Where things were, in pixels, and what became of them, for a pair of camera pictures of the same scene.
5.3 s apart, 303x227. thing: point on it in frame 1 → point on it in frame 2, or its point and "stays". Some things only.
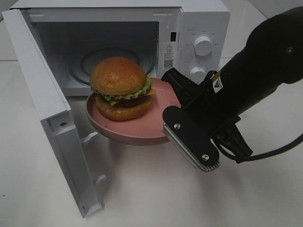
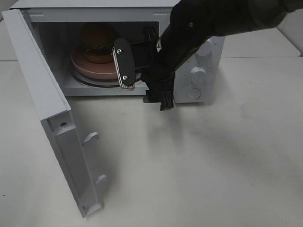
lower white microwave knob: (198, 74) stays
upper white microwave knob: (202, 46) stays
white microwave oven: (190, 37) stays
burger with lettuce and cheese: (124, 92) → (98, 39)
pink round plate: (147, 129) → (95, 62)
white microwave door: (55, 114) stays
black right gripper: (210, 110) → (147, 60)
